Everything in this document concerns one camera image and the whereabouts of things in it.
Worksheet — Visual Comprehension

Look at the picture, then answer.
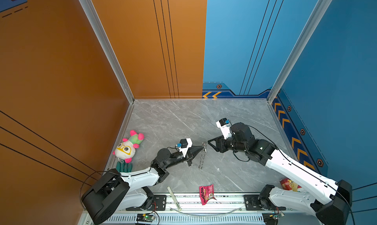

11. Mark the aluminium front rail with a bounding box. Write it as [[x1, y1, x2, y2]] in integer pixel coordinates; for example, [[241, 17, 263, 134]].
[[104, 193, 321, 225]]

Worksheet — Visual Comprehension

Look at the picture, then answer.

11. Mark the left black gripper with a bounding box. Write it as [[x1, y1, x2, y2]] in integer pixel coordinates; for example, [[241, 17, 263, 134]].
[[163, 146, 203, 172]]

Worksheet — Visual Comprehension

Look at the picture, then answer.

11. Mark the pink snack packet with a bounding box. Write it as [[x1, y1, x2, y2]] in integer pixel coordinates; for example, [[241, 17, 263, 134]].
[[199, 184, 216, 205]]

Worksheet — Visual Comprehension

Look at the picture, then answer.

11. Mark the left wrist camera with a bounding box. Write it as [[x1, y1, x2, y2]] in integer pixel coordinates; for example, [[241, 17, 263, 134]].
[[176, 138, 192, 158]]

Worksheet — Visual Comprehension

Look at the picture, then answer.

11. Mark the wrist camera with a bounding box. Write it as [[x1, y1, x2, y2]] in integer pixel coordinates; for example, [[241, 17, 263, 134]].
[[216, 118, 232, 140], [176, 138, 192, 158]]

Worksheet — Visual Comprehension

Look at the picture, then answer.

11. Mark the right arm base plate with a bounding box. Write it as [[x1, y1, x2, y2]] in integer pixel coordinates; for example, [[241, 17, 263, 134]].
[[243, 194, 286, 211]]

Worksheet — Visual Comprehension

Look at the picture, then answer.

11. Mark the right circuit board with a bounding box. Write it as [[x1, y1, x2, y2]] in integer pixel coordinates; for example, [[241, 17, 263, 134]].
[[262, 213, 285, 225]]

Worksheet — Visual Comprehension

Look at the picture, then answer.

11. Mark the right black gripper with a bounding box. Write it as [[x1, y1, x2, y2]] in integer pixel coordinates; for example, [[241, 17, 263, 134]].
[[207, 134, 248, 154]]

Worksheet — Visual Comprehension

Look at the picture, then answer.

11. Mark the pink green plush toy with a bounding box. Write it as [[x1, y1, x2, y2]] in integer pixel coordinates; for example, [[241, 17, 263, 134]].
[[113, 130, 145, 163]]

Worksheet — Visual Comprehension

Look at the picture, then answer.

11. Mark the left circuit board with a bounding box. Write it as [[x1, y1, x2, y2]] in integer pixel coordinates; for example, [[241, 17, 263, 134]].
[[135, 214, 156, 225]]

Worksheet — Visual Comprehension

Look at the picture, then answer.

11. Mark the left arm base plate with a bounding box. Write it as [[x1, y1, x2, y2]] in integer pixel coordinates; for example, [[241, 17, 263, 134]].
[[126, 195, 167, 211]]

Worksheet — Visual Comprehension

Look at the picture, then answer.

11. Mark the circuit board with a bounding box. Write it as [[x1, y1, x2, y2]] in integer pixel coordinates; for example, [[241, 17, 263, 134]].
[[262, 213, 285, 225], [135, 214, 156, 225]]

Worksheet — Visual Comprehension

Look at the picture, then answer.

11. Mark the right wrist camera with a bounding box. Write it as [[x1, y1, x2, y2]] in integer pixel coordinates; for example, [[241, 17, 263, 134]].
[[216, 118, 232, 140]]

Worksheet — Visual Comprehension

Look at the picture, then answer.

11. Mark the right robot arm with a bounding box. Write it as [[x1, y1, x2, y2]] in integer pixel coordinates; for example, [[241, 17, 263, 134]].
[[208, 119, 353, 225]]

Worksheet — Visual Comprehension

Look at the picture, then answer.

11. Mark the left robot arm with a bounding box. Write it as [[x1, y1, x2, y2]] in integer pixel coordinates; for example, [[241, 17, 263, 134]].
[[81, 146, 205, 225]]

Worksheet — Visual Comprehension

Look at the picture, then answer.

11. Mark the red white bandage box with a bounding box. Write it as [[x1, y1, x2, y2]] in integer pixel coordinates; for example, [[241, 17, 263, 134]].
[[280, 178, 301, 192]]

